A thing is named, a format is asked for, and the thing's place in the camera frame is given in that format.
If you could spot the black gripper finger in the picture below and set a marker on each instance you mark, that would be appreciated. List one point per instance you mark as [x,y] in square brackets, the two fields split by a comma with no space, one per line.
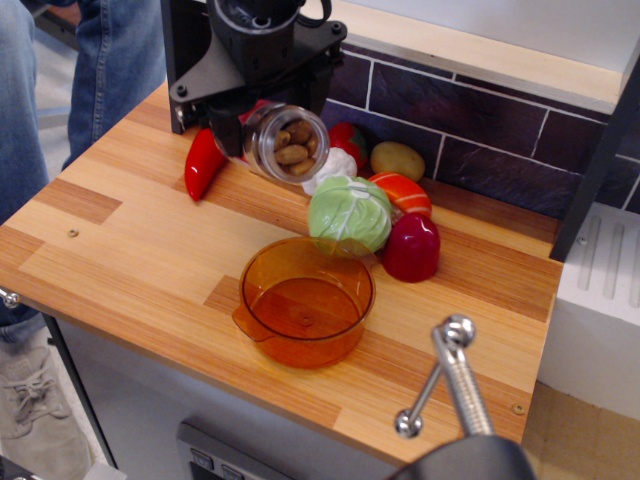
[312,85]
[225,124]

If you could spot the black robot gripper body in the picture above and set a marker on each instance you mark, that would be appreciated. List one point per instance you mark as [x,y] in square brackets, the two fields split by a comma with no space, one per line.
[226,50]

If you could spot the clear almond jar red label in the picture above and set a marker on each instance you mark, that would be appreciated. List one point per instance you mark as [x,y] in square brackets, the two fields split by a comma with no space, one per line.
[283,142]

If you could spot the orange transparent plastic pot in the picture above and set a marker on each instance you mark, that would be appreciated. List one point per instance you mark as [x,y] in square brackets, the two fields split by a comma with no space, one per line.
[304,300]

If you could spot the red toy chili pepper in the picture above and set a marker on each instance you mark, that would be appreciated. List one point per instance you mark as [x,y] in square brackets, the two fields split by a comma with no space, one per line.
[203,161]

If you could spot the red toy strawberry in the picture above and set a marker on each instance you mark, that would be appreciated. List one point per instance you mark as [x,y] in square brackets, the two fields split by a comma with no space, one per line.
[348,137]

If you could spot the toy ice cream cone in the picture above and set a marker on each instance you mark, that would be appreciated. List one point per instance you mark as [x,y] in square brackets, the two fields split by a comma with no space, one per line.
[338,162]

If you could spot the blue jeans leg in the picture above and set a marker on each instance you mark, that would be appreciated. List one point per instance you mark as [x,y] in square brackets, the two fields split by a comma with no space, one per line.
[121,61]

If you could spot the yellow toy potato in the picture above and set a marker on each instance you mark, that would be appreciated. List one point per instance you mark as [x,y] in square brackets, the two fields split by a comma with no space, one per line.
[391,156]

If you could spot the green toy cabbage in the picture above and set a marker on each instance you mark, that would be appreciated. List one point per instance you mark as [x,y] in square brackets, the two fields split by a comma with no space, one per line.
[351,209]

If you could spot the orange toy salmon sushi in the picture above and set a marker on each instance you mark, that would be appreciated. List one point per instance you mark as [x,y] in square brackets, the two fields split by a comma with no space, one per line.
[405,195]

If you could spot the dark red toy pepper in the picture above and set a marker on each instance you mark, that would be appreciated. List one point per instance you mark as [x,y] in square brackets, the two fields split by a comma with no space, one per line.
[413,249]

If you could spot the small metal knob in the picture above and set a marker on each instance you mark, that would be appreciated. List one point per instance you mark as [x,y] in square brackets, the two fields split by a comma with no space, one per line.
[10,300]

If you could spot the grey oven control panel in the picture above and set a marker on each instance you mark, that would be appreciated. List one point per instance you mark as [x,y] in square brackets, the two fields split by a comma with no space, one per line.
[205,457]

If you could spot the grey sneaker shoe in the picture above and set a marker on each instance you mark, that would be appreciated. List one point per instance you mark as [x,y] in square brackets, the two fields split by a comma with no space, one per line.
[38,429]

